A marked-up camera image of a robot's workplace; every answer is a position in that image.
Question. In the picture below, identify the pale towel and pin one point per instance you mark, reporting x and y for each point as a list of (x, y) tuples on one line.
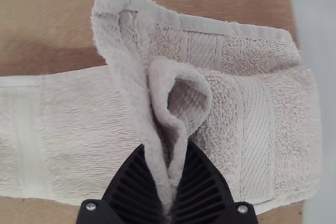
[(236, 103)]

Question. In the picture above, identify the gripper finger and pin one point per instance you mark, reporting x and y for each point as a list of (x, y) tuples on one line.
[(204, 197), (126, 197)]

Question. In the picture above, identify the cork mat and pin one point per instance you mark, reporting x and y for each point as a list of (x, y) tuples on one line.
[(52, 11)]

